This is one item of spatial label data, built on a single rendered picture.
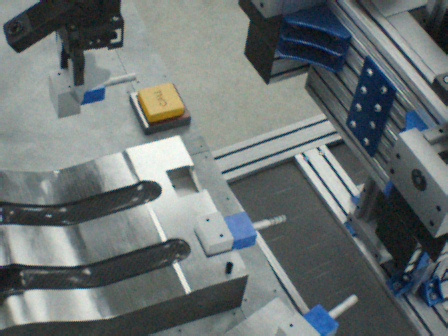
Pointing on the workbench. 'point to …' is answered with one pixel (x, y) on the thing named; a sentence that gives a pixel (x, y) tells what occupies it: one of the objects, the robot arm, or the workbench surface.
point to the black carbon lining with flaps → (67, 277)
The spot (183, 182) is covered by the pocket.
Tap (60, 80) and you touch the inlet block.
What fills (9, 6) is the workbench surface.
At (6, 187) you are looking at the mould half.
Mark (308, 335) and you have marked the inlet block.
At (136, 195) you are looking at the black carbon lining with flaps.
